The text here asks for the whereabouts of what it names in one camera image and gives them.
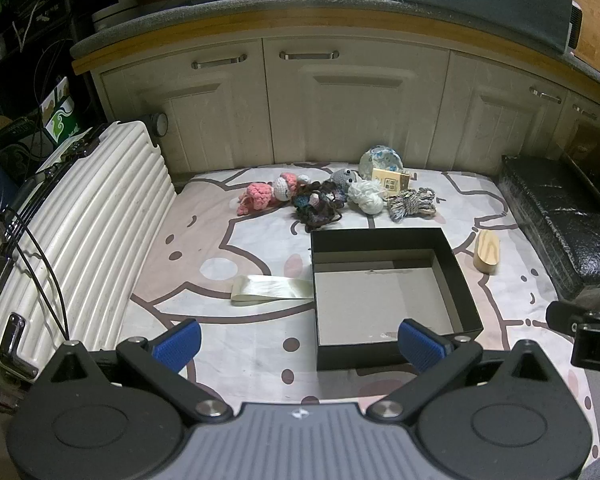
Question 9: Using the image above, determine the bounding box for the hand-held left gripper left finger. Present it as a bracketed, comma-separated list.
[32, 319, 233, 423]

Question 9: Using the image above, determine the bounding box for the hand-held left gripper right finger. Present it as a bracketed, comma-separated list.
[365, 319, 568, 423]

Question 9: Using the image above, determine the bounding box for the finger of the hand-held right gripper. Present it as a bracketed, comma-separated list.
[546, 301, 583, 333]

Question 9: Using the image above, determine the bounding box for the black cardboard box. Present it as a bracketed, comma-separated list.
[310, 227, 483, 372]

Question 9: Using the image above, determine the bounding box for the oval wooden block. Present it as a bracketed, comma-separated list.
[472, 230, 501, 275]

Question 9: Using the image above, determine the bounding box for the grey gold rope bundle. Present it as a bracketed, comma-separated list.
[386, 187, 438, 223]

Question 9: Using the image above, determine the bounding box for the white yarn ball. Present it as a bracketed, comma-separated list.
[348, 180, 386, 216]

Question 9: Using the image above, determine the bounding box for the small gold gift box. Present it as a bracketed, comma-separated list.
[371, 167, 412, 198]

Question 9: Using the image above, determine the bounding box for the pink white crochet doll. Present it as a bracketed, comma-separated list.
[236, 172, 311, 217]

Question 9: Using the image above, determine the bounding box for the brown blue yarn bundle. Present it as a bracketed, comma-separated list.
[292, 180, 346, 233]

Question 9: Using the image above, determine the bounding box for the grey crochet toy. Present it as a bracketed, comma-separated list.
[327, 169, 361, 196]

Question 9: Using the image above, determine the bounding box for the blue white floral pouch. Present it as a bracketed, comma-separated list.
[359, 145, 405, 181]

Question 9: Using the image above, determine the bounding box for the black wrapped bundle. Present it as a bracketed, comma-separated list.
[497, 154, 600, 301]

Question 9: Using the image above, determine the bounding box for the printed cartoon blanket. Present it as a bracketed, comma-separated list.
[115, 162, 600, 411]

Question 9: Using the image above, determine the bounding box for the white ribbed suitcase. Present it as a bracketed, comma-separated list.
[0, 120, 177, 386]

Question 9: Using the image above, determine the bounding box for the cream cabinet door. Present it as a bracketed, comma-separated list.
[550, 90, 600, 158]
[445, 50, 576, 177]
[262, 35, 453, 168]
[92, 40, 272, 183]

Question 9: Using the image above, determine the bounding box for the green white carton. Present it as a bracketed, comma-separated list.
[40, 76, 81, 148]

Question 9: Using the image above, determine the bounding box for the white fan heater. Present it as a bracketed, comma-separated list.
[567, 2, 583, 54]

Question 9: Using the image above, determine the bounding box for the white round appliance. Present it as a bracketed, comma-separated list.
[92, 0, 141, 33]

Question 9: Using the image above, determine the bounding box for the grey wood-edged countertop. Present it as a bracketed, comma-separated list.
[70, 0, 600, 92]

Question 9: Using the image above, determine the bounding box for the black cable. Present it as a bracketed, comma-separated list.
[0, 205, 72, 342]

